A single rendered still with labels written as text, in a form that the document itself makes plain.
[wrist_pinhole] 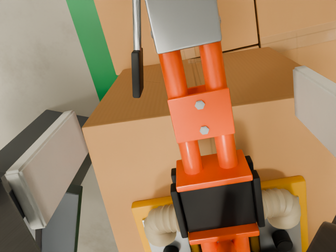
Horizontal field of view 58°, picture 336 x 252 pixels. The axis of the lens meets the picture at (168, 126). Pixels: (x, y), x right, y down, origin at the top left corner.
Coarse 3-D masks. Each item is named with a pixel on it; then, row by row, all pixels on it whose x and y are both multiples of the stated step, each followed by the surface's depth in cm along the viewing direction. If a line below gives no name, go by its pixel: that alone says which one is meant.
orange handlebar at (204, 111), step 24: (216, 48) 29; (168, 72) 29; (216, 72) 29; (168, 96) 31; (192, 96) 30; (216, 96) 30; (192, 120) 31; (216, 120) 31; (192, 144) 33; (216, 144) 33; (192, 168) 34; (240, 240) 38
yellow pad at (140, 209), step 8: (144, 200) 52; (152, 200) 52; (160, 200) 51; (168, 200) 51; (136, 208) 51; (144, 208) 51; (136, 216) 52; (144, 216) 52; (136, 224) 52; (144, 232) 53; (176, 232) 52; (144, 240) 54; (176, 240) 53; (184, 240) 53; (144, 248) 55; (152, 248) 54; (160, 248) 54; (168, 248) 53; (176, 248) 53; (184, 248) 54; (192, 248) 54
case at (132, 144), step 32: (192, 64) 75; (224, 64) 70; (256, 64) 65; (288, 64) 61; (128, 96) 59; (160, 96) 55; (256, 96) 47; (288, 96) 45; (96, 128) 47; (128, 128) 47; (160, 128) 47; (256, 128) 47; (288, 128) 46; (96, 160) 50; (128, 160) 49; (160, 160) 49; (256, 160) 49; (288, 160) 49; (320, 160) 48; (128, 192) 52; (160, 192) 52; (320, 192) 51; (128, 224) 55; (320, 224) 54
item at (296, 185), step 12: (276, 180) 49; (288, 180) 49; (300, 180) 48; (300, 192) 49; (300, 204) 50; (300, 216) 51; (264, 228) 51; (276, 228) 51; (300, 228) 52; (252, 240) 53; (264, 240) 52; (276, 240) 50; (288, 240) 49; (300, 240) 52
